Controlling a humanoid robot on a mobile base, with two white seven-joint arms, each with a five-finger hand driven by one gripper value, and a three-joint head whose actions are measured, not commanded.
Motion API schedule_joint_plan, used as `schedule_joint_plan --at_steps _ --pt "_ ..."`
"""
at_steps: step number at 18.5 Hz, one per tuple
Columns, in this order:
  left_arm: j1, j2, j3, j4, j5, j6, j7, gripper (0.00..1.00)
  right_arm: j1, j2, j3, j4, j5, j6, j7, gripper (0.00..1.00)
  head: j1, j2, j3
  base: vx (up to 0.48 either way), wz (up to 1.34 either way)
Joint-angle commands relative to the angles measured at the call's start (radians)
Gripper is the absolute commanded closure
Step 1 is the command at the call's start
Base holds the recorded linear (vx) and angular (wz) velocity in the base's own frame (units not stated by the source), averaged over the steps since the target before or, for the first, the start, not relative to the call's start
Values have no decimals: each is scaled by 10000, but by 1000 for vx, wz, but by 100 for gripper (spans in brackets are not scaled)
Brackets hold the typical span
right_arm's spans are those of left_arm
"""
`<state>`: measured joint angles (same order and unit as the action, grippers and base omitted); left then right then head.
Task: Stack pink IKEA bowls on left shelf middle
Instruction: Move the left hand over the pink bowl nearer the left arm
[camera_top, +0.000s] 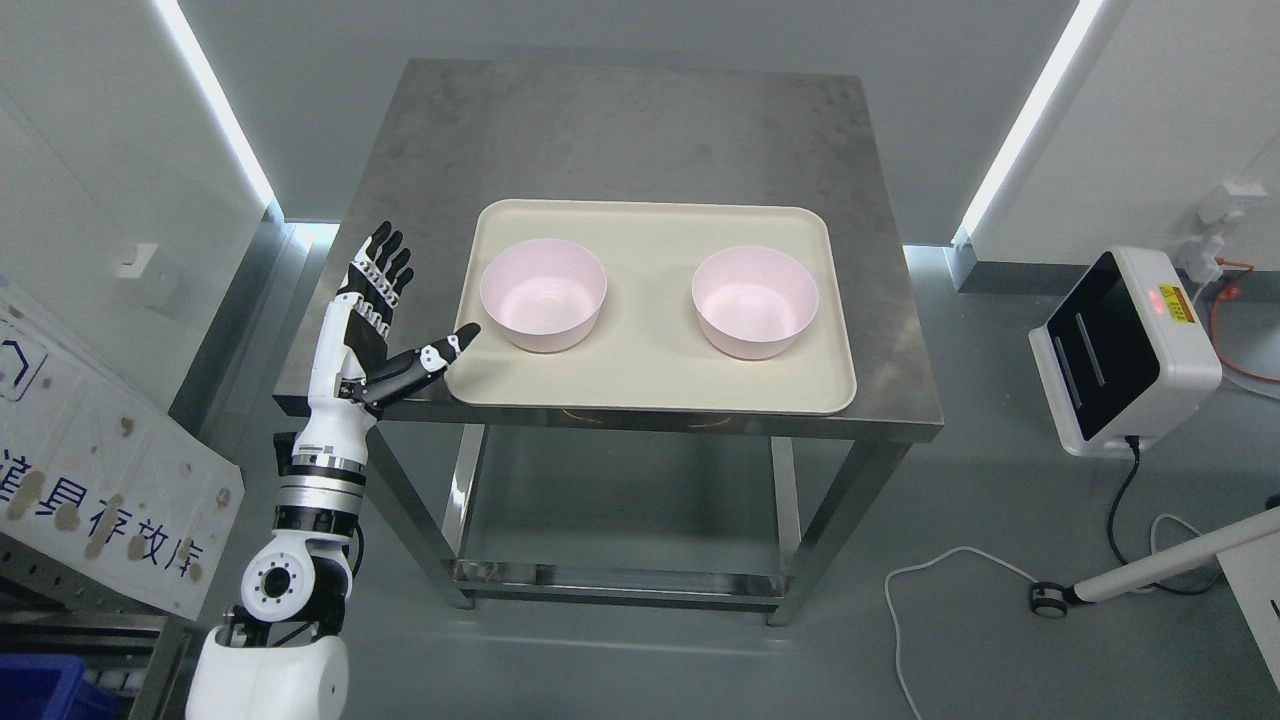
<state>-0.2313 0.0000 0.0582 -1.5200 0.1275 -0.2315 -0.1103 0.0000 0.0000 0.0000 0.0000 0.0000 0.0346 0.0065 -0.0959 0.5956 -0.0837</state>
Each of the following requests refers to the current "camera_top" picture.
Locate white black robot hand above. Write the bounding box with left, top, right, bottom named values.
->
left=293, top=222, right=481, bottom=462

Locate pink bowl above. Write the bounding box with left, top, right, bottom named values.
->
left=480, top=238, right=609, bottom=354
left=691, top=245, right=820, bottom=361

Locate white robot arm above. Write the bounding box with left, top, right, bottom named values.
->
left=184, top=433, right=369, bottom=719

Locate stainless steel table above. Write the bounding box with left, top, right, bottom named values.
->
left=274, top=59, right=945, bottom=626

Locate beige plastic tray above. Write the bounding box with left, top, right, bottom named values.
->
left=445, top=199, right=858, bottom=416

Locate blue bin lower left corner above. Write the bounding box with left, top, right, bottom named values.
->
left=1, top=653, right=119, bottom=719

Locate white stand leg with caster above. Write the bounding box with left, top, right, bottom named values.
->
left=1028, top=507, right=1279, bottom=618

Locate white black box device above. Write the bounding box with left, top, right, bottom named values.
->
left=1028, top=246, right=1222, bottom=457

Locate white wall switch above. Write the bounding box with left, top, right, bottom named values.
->
left=115, top=243, right=163, bottom=282

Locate black power cable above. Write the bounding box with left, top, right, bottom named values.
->
left=1105, top=436, right=1222, bottom=597

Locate white floor cable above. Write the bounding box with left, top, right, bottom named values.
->
left=884, top=514, right=1204, bottom=720

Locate white wall socket plug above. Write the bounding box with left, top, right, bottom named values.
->
left=1172, top=179, right=1270, bottom=286

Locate orange cable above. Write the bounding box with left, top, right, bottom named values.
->
left=1208, top=260, right=1280, bottom=386

